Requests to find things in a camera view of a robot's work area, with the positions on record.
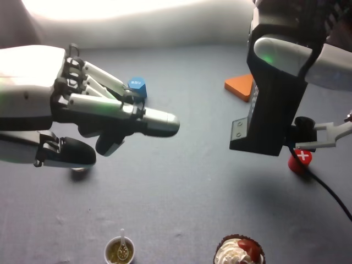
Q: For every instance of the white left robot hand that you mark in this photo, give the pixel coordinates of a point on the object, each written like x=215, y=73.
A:
x=27, y=90

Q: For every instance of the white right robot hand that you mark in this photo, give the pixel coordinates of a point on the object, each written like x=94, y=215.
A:
x=283, y=55

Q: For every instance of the black retro brick phone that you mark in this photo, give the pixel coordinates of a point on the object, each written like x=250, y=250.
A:
x=275, y=115

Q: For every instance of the orange triangle block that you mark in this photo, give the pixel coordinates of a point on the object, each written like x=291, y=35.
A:
x=239, y=86

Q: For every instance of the blue hexagonal block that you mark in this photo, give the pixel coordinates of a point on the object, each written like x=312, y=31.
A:
x=137, y=83

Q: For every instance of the red cylinder with white cross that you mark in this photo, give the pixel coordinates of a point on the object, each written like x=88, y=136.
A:
x=292, y=165

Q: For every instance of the white backdrop cloth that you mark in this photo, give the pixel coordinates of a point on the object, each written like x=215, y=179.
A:
x=165, y=24

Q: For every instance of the grey table cloth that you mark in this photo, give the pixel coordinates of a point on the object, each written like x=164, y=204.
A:
x=178, y=192

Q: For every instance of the small bowl of green soup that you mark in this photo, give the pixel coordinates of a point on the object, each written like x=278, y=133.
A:
x=119, y=250

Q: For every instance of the toy cupcake with strawberry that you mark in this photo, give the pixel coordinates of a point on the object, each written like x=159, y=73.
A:
x=236, y=250

